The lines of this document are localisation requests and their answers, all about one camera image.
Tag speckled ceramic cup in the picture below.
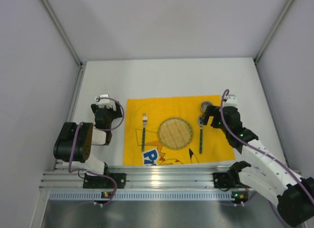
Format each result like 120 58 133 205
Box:
200 101 212 114

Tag green handled spoon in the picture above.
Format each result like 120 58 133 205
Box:
198 115 204 154

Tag yellow cartoon print cloth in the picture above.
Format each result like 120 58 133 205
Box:
123 95 235 166

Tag green handled fork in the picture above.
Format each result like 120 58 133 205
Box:
141 113 148 152

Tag round woven bamboo plate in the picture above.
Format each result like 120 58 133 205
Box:
157 117 193 150

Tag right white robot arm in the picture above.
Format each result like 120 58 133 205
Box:
199 101 314 227

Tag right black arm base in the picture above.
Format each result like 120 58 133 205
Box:
212 172 245 189

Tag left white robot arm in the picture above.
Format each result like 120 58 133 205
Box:
53 101 124 177

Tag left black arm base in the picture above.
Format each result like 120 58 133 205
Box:
83 173 127 189

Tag left aluminium frame post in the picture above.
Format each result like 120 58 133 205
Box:
36 0 86 67

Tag aluminium frame post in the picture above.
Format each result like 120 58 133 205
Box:
253 0 302 64
36 0 86 67

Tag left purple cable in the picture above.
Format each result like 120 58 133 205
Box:
50 97 126 214

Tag aluminium front rail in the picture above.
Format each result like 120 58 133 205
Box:
39 165 229 191

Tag perforated metal cable duct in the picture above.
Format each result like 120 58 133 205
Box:
49 190 248 202

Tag right aluminium frame post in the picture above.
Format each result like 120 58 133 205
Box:
253 0 302 64

